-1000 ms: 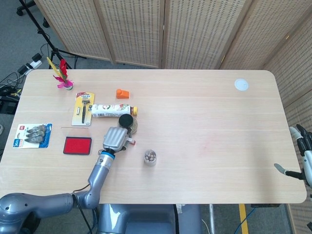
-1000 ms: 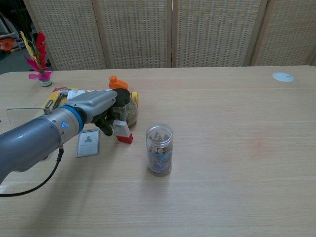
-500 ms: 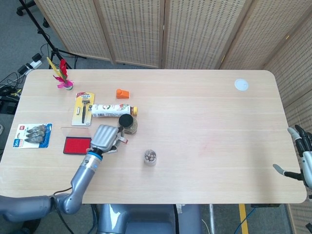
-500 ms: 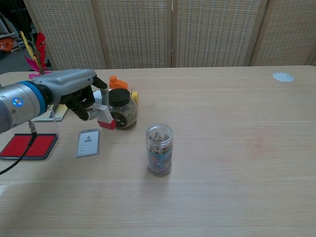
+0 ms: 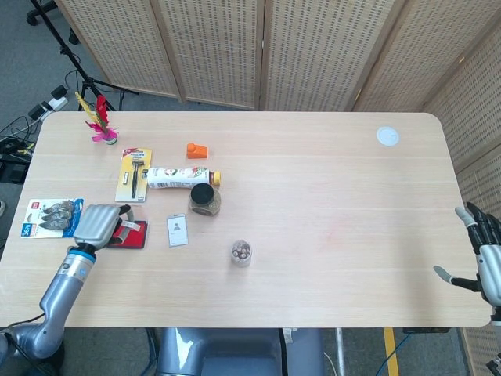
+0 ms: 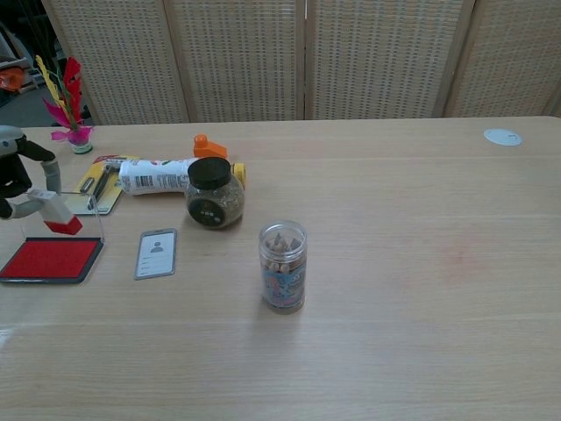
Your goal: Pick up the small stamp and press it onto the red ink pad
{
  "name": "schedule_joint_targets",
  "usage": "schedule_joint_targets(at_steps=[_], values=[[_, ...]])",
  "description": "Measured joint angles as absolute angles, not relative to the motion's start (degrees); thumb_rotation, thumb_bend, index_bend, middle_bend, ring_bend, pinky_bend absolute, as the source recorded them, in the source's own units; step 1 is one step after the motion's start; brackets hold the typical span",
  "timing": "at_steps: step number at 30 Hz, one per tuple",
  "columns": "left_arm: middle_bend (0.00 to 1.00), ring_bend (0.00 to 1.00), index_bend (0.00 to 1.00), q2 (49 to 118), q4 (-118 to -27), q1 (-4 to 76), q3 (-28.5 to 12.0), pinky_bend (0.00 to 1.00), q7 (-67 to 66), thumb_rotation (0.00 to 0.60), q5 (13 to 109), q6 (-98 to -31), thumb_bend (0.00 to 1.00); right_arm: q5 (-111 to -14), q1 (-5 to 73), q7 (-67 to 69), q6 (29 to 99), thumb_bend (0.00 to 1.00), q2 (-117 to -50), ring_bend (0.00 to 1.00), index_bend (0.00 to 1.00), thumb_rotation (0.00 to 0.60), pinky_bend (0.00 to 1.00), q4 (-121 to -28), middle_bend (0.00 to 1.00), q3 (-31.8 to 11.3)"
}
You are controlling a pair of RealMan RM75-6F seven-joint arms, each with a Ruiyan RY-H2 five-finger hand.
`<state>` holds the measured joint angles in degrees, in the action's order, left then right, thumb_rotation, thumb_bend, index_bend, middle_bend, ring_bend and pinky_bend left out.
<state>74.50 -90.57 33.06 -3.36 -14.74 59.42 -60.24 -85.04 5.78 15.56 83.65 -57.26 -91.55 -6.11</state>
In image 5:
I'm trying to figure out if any black lid spice jar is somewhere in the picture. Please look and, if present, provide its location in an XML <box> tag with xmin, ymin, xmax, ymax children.
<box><xmin>187</xmin><ymin>183</ymin><xmax>222</xmax><ymax>217</ymax></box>

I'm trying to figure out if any white bottle orange cap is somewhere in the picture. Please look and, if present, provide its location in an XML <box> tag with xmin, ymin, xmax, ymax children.
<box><xmin>145</xmin><ymin>166</ymin><xmax>222</xmax><ymax>190</ymax></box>

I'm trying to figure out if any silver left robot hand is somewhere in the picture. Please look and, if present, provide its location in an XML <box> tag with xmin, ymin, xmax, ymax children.
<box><xmin>72</xmin><ymin>203</ymin><xmax>139</xmax><ymax>252</ymax></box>

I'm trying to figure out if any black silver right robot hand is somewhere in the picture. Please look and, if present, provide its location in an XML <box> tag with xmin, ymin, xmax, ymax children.
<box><xmin>432</xmin><ymin>201</ymin><xmax>501</xmax><ymax>307</ymax></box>

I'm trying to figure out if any white ID card badge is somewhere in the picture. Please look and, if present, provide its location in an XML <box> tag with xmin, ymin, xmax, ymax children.
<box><xmin>167</xmin><ymin>213</ymin><xmax>189</xmax><ymax>248</ymax></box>

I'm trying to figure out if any yellow razor blister pack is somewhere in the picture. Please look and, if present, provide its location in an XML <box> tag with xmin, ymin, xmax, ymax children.
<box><xmin>114</xmin><ymin>146</ymin><xmax>154</xmax><ymax>204</ymax></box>

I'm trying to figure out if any black tripod stand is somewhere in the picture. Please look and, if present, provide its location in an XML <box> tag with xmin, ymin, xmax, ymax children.
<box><xmin>29</xmin><ymin>0</ymin><xmax>138</xmax><ymax>113</ymax></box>

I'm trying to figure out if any white power strip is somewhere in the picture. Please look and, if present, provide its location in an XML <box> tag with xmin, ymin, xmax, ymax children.
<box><xmin>41</xmin><ymin>96</ymin><xmax>68</xmax><ymax>111</ymax></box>

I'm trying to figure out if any black chair caster base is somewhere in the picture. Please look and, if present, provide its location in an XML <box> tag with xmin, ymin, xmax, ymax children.
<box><xmin>26</xmin><ymin>0</ymin><xmax>56</xmax><ymax>27</ymax></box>

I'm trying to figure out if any orange plastic block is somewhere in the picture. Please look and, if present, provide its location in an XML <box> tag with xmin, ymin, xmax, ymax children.
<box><xmin>186</xmin><ymin>143</ymin><xmax>210</xmax><ymax>160</ymax></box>

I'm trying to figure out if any colourful feather shuttlecock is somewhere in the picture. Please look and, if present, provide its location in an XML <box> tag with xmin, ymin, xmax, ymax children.
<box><xmin>74</xmin><ymin>92</ymin><xmax>119</xmax><ymax>146</ymax></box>

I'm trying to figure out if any clear cup with nuts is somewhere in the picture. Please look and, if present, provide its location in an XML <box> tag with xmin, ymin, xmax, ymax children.
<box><xmin>228</xmin><ymin>239</ymin><xmax>254</xmax><ymax>269</ymax></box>

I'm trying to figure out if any red rectangular tray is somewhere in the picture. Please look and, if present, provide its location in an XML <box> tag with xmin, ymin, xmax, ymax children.
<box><xmin>107</xmin><ymin>219</ymin><xmax>149</xmax><ymax>250</ymax></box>

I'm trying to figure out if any blue blister pack of clips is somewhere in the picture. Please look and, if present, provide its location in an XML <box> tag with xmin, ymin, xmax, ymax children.
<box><xmin>19</xmin><ymin>197</ymin><xmax>85</xmax><ymax>239</ymax></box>

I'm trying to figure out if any white round cable grommet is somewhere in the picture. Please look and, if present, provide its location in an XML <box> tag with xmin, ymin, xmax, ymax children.
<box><xmin>376</xmin><ymin>125</ymin><xmax>402</xmax><ymax>147</ymax></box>

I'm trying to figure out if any white table leg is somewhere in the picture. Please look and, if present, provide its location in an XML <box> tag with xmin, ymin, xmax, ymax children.
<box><xmin>335</xmin><ymin>327</ymin><xmax>346</xmax><ymax>376</ymax></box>

